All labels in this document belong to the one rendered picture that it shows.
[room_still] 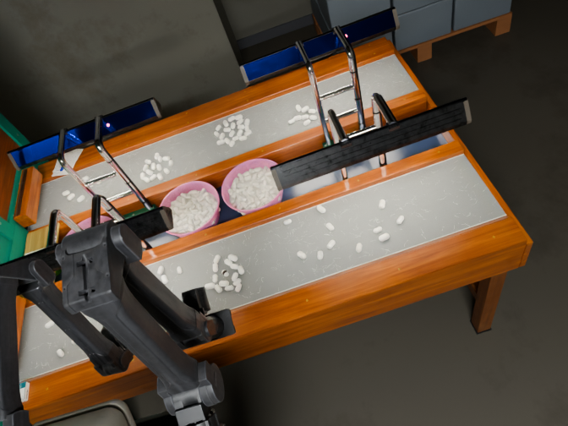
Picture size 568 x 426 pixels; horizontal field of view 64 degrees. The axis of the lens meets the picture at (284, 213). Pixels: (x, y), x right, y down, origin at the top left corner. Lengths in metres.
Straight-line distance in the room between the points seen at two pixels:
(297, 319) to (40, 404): 0.90
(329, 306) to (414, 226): 0.41
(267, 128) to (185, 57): 1.29
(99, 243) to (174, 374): 0.29
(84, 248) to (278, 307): 0.90
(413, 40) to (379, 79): 1.17
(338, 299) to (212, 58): 2.16
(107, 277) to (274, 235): 1.07
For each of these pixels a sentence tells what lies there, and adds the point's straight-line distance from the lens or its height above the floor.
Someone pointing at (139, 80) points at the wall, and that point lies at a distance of 3.33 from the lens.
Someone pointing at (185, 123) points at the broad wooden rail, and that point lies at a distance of 2.25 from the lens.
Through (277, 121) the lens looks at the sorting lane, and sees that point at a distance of 2.09.
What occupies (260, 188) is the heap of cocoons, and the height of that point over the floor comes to 0.74.
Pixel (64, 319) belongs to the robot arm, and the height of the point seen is 1.17.
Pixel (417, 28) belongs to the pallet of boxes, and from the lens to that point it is 3.27.
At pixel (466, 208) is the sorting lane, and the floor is 0.74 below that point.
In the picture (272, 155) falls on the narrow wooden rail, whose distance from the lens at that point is 1.94.
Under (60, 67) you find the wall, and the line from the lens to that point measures 3.34.
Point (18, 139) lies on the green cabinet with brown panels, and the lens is 2.54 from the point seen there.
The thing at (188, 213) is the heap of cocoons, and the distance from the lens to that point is 1.90.
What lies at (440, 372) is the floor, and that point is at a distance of 2.20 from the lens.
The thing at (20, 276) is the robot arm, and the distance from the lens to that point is 1.24.
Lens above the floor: 2.11
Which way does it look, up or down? 52 degrees down
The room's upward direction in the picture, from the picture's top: 24 degrees counter-clockwise
